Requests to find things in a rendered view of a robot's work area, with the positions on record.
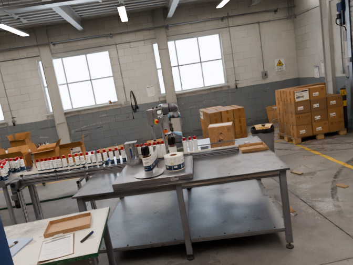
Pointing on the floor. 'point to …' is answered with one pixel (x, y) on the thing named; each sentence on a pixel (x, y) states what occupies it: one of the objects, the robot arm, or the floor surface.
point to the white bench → (97, 221)
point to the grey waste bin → (269, 138)
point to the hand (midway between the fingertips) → (168, 138)
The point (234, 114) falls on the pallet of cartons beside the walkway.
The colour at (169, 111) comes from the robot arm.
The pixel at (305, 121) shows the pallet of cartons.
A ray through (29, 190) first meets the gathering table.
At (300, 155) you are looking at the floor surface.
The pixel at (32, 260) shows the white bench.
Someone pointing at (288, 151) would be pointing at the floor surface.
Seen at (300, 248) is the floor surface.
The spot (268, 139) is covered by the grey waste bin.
